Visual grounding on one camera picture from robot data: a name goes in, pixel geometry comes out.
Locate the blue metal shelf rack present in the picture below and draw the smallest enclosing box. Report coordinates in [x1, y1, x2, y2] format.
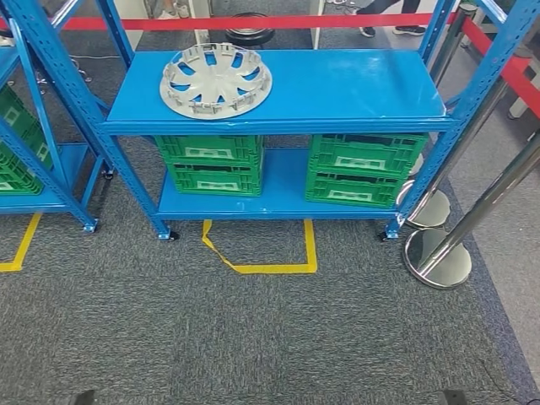
[0, 0, 540, 241]
[0, 16, 115, 235]

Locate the silver wheel hubcap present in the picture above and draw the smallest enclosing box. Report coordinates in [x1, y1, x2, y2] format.
[159, 41, 273, 122]

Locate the red barrier belt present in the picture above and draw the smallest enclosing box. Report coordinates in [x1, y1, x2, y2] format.
[460, 16, 540, 122]
[0, 12, 459, 32]

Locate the white desk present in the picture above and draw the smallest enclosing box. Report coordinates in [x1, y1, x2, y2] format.
[187, 0, 325, 51]
[113, 0, 146, 51]

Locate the person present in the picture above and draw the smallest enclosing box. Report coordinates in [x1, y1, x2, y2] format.
[158, 0, 190, 20]
[356, 0, 427, 39]

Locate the chrome round base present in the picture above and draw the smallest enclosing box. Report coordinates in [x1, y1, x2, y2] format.
[403, 228, 473, 290]
[396, 178, 452, 230]

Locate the dark metal pole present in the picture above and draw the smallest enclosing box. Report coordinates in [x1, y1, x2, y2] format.
[416, 78, 511, 222]

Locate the grey metal bar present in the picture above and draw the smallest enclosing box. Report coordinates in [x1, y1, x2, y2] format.
[417, 131, 540, 281]

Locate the yellow floor tape square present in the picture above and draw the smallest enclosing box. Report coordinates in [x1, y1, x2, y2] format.
[0, 212, 43, 274]

